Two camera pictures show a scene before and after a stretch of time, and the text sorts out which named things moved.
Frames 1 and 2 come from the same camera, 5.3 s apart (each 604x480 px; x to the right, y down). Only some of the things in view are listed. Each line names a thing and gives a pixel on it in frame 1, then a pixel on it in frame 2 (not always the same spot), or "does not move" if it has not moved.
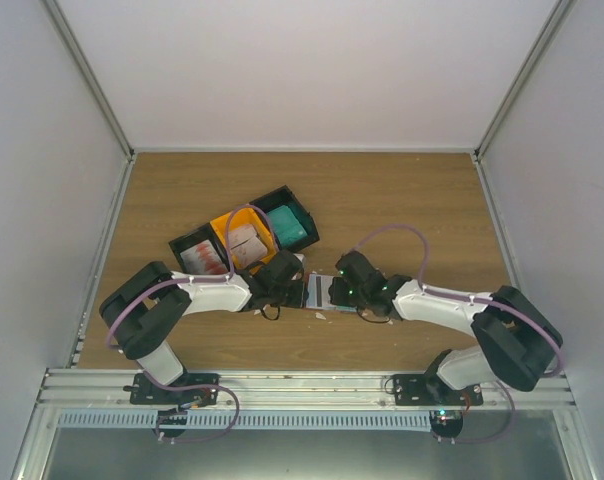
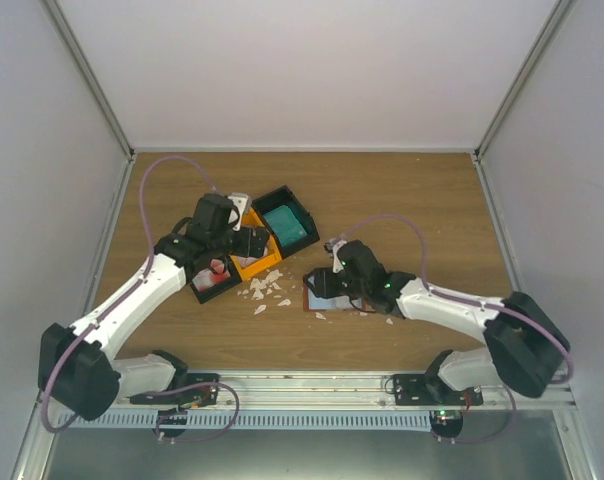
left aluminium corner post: [82, 62] does not move
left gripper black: [297, 302] → [246, 249]
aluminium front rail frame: [275, 389] does not move
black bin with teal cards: [292, 224] does not move
